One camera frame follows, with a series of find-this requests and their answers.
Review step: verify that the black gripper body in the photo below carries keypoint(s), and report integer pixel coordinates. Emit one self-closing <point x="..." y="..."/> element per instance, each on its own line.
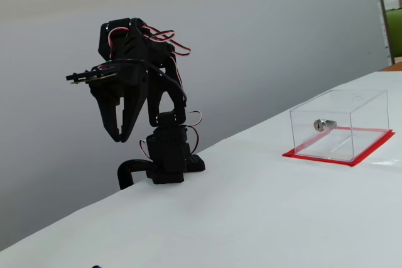
<point x="128" y="85"/>

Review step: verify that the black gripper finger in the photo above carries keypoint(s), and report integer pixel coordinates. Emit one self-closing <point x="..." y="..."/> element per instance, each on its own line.
<point x="133" y="108"/>
<point x="106" y="111"/>

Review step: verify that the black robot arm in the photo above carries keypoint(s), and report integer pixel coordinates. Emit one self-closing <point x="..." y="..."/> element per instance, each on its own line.
<point x="166" y="155"/>

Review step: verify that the transparent plastic box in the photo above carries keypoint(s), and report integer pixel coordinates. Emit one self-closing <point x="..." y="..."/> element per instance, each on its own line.
<point x="361" y="114"/>

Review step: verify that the black table clamp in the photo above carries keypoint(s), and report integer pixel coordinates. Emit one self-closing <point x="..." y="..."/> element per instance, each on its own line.
<point x="124" y="170"/>

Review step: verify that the silver lock cylinder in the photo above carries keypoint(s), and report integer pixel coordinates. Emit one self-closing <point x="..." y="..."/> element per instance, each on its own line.
<point x="320" y="124"/>

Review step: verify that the red tape rectangle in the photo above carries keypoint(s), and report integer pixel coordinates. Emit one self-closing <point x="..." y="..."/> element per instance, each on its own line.
<point x="370" y="152"/>

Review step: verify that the green panel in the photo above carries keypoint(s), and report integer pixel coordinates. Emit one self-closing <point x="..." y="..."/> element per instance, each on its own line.
<point x="395" y="32"/>

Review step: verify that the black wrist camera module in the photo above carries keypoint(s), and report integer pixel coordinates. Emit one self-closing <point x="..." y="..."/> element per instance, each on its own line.
<point x="91" y="76"/>

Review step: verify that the grey metal shelf post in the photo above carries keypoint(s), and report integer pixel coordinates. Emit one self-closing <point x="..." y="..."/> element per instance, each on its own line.
<point x="384" y="13"/>

